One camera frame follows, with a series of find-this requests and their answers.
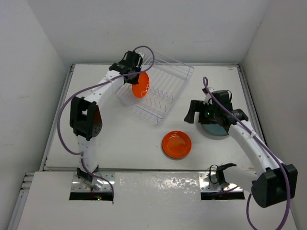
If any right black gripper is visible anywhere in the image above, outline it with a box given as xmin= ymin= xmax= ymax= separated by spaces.
xmin=184 ymin=100 xmax=219 ymax=124

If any orange plastic plate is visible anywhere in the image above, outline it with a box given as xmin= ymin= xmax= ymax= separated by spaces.
xmin=132 ymin=72 xmax=150 ymax=98
xmin=162 ymin=130 xmax=192 ymax=160

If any dark teal ceramic plate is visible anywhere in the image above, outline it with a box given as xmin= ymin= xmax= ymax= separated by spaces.
xmin=201 ymin=124 xmax=228 ymax=137

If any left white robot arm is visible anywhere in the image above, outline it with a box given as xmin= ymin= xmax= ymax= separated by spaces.
xmin=70 ymin=51 xmax=144 ymax=183

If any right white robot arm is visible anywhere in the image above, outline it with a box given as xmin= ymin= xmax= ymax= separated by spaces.
xmin=184 ymin=90 xmax=298 ymax=208

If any white foam front panel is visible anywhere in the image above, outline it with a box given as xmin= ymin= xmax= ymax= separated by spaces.
xmin=18 ymin=172 xmax=285 ymax=230

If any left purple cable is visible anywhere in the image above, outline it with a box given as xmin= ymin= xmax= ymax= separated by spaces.
xmin=57 ymin=45 xmax=156 ymax=173

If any purple cable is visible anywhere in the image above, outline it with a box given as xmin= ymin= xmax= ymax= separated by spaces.
xmin=202 ymin=76 xmax=293 ymax=230
xmin=57 ymin=45 xmax=156 ymax=173

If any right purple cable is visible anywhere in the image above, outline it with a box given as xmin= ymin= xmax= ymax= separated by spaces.
xmin=202 ymin=76 xmax=293 ymax=230

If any clear wire dish rack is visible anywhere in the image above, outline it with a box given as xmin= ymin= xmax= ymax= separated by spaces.
xmin=116 ymin=48 xmax=194 ymax=124

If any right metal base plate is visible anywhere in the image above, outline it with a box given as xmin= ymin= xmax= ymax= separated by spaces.
xmin=199 ymin=171 xmax=243 ymax=193

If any metal base plate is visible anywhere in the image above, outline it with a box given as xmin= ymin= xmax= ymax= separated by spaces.
xmin=71 ymin=171 xmax=115 ymax=193
xmin=199 ymin=171 xmax=243 ymax=193

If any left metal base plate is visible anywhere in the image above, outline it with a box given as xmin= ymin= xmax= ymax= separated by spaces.
xmin=71 ymin=171 xmax=115 ymax=193

